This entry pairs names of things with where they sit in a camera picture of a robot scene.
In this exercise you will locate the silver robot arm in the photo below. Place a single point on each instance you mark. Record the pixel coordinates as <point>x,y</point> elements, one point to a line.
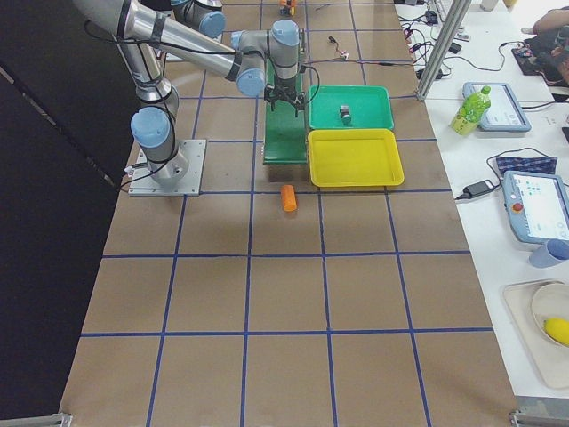
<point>204,16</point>
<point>164,47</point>

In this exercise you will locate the green plastic tray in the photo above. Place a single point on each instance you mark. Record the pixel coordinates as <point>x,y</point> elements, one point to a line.
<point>369,106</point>

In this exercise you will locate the green conveyor belt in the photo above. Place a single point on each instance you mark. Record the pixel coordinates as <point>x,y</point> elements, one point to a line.
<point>285,133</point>

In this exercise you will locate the teach pendant far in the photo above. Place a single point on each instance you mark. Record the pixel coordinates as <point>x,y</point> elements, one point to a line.
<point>505,113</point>

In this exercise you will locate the green tea bottle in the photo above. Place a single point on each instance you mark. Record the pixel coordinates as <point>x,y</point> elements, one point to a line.
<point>471,112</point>

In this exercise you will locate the black power adapter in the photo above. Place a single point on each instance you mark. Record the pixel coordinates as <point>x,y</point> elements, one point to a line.
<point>477,189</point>

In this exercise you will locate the yellow lemon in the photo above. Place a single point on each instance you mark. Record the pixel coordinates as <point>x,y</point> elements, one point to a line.
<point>557,329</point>

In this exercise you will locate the blue cup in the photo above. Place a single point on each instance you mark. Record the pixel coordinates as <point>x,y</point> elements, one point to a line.
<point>549,254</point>

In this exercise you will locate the teach pendant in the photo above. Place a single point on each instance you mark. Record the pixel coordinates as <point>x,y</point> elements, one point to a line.
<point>505,113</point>
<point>536,205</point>

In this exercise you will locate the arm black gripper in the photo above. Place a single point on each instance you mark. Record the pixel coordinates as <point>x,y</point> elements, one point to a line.
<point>284,86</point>

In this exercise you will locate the beige tray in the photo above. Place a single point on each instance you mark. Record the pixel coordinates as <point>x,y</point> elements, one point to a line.
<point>530,304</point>

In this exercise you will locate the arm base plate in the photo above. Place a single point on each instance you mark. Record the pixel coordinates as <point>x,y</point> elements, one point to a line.
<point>180,177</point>

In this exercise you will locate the orange printed cylinder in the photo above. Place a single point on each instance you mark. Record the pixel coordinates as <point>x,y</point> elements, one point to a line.
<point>287,7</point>

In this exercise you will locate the right side frame post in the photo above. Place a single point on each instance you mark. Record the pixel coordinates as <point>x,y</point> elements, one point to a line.
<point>454,18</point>

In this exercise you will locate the yellow plastic tray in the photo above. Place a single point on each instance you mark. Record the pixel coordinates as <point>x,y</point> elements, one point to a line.
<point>354,158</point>

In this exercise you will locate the teach pendant near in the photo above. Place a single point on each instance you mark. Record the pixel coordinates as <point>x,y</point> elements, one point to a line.
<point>536,205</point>

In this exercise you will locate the plain orange cylinder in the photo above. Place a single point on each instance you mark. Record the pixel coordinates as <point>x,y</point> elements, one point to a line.
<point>288,198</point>

